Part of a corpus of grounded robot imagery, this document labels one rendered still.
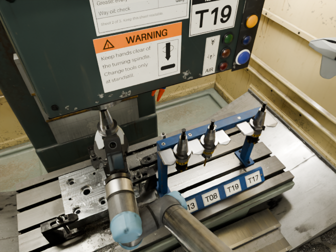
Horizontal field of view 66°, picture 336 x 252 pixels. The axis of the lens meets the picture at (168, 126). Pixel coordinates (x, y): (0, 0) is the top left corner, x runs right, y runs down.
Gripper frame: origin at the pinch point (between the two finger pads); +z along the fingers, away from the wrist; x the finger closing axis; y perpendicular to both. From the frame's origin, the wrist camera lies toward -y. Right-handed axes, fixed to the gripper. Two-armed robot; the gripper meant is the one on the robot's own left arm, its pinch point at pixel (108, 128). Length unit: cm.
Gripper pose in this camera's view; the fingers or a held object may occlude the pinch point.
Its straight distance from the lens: 86.7
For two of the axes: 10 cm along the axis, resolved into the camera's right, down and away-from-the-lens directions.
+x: 9.6, -2.1, 1.9
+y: 0.0, 6.9, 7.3
